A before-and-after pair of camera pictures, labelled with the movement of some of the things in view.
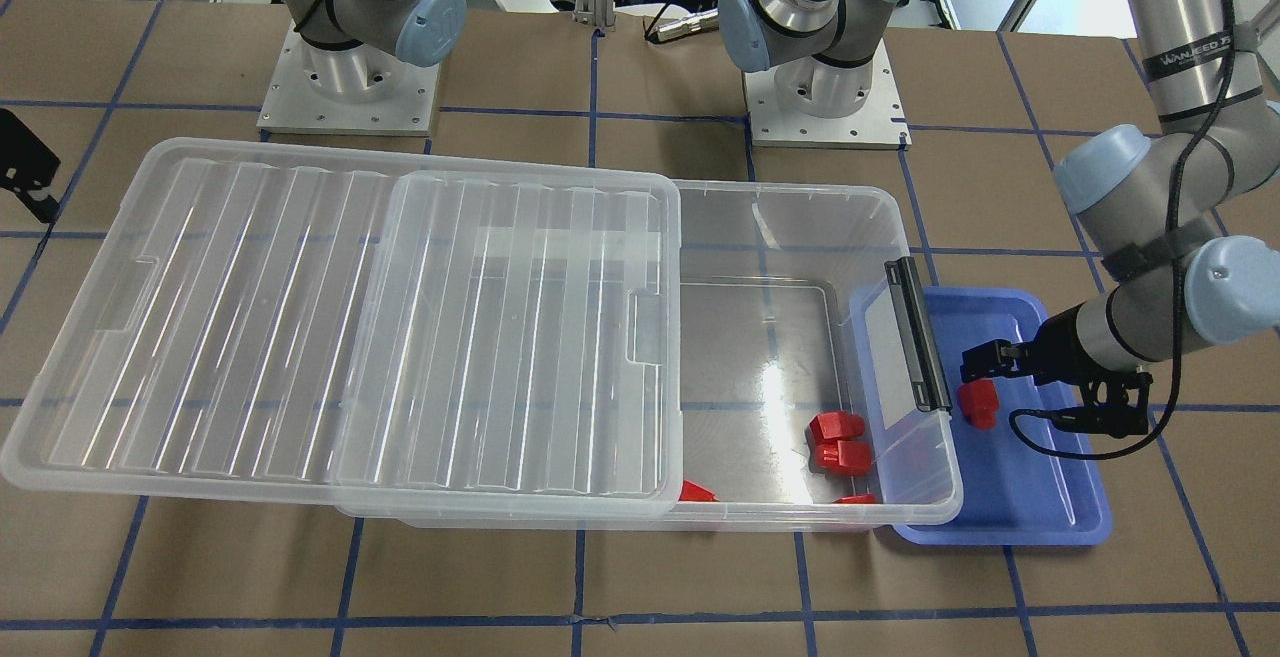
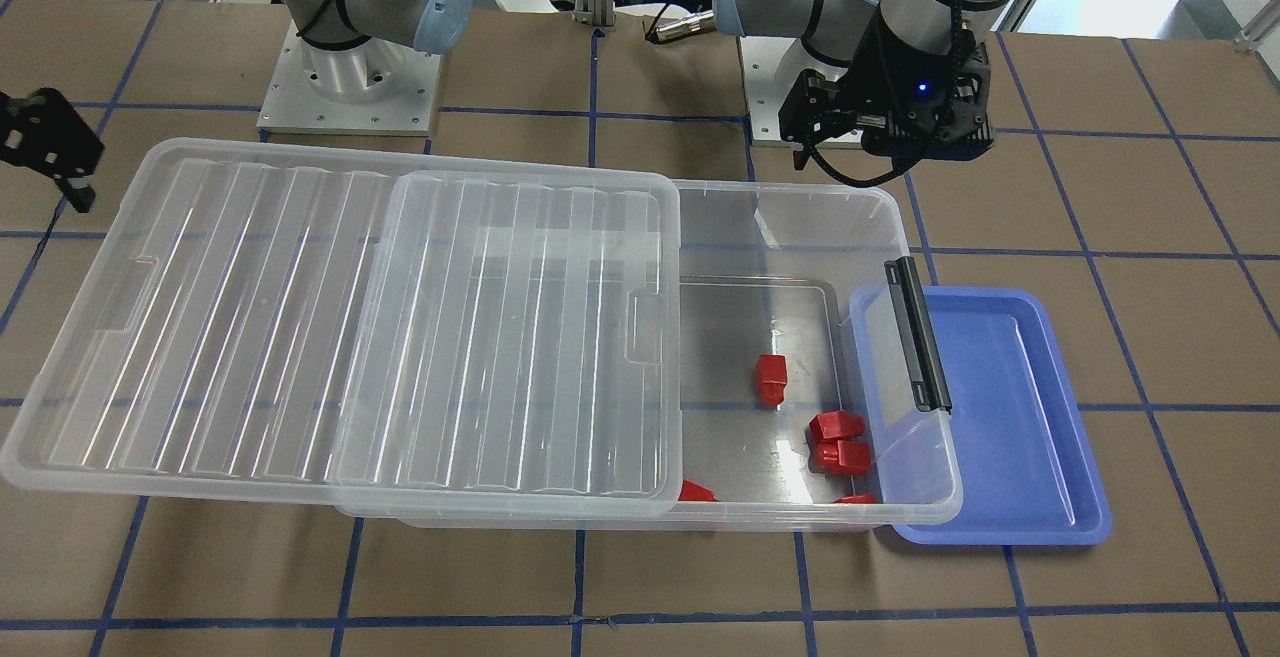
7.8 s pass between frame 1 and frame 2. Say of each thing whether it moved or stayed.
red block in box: stayed
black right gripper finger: moved
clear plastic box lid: stayed
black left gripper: moved
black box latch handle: stayed
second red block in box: stayed
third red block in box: stayed
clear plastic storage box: stayed
